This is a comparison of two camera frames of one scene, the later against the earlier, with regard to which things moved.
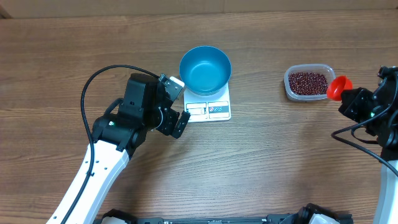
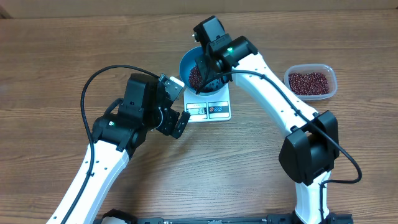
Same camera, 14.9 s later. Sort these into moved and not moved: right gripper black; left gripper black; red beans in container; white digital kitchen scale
Moved: right gripper black
Not moved: white digital kitchen scale; red beans in container; left gripper black
